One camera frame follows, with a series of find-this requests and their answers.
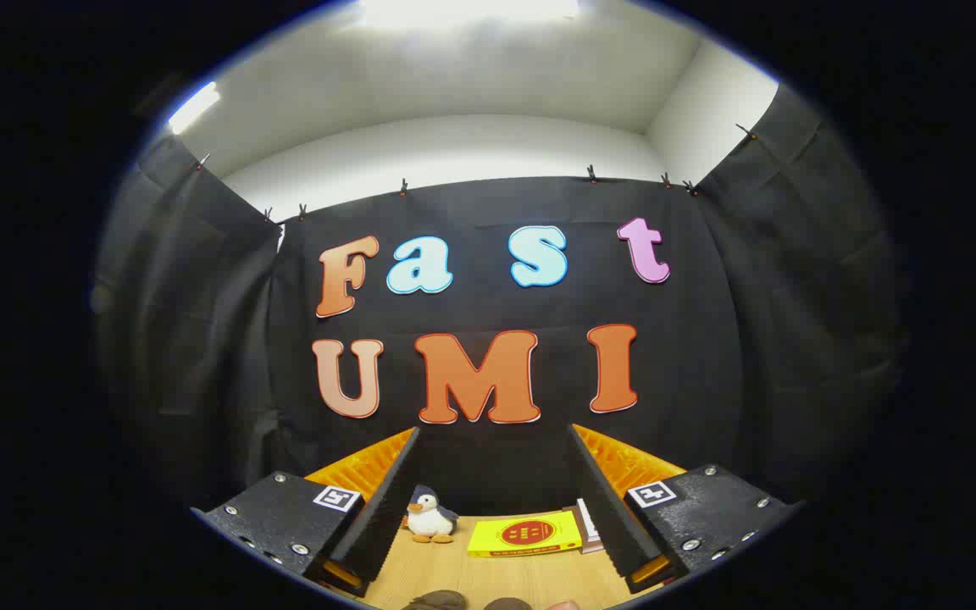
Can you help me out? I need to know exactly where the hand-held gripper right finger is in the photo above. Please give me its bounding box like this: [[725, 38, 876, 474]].
[[568, 422, 806, 596]]

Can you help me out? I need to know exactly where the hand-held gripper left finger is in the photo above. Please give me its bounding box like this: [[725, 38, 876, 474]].
[[190, 426, 421, 599]]

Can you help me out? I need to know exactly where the blue white penguin plush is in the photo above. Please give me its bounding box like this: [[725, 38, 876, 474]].
[[406, 485, 459, 545]]

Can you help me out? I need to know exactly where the yellow book with red circle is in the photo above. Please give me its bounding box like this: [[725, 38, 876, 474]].
[[467, 510, 584, 557]]

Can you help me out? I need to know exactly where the ceiling light panel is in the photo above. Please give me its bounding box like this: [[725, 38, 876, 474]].
[[357, 0, 582, 31], [168, 81, 222, 135]]

